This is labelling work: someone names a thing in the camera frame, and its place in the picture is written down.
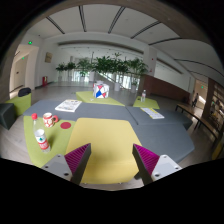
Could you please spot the colourful geometric cube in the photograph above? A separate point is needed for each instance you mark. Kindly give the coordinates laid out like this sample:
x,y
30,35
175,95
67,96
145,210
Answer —
x,y
101,91

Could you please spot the open magazine on table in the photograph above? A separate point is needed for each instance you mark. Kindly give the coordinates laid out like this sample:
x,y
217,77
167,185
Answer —
x,y
68,105

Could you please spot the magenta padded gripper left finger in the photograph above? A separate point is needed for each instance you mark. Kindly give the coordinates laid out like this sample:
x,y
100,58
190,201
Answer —
x,y
71,166

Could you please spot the green cube seat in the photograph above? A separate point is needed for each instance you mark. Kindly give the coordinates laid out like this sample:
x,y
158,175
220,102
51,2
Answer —
x,y
21,104

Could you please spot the dark grey cube seat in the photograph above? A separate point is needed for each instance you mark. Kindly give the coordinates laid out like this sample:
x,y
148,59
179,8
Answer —
x,y
7,115

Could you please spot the clear water bottle red cap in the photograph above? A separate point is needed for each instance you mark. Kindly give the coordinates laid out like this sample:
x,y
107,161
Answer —
x,y
39,133

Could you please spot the black bag on seat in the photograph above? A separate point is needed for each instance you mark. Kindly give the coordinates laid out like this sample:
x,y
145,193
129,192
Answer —
x,y
24,91

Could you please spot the row of potted plants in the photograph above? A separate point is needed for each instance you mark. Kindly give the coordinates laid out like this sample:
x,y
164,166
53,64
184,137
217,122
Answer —
x,y
105,65

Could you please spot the red patterned ceramic mug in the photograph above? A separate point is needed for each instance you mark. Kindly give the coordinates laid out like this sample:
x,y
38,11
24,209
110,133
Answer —
x,y
49,119

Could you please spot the seated person in distance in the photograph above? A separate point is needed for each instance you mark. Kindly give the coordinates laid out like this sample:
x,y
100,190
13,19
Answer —
x,y
195,100

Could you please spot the yellow white leaflet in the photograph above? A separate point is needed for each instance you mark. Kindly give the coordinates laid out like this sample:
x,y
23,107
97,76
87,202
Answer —
x,y
152,113

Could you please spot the round red coaster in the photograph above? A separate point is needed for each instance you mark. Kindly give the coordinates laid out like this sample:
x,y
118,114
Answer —
x,y
65,125

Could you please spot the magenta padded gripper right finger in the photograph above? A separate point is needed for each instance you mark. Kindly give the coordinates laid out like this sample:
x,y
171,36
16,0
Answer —
x,y
151,166

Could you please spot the long wooden bench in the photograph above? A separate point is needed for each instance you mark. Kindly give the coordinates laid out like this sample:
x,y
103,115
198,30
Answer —
x,y
200,121

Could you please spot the red floor bin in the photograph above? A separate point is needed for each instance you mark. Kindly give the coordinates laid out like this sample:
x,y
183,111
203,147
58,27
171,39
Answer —
x,y
44,81

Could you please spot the distant clear water bottle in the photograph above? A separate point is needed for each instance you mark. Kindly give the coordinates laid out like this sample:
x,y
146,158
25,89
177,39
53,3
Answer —
x,y
143,96

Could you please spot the framed wall picture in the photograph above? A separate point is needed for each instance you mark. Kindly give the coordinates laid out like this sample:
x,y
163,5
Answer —
x,y
48,57

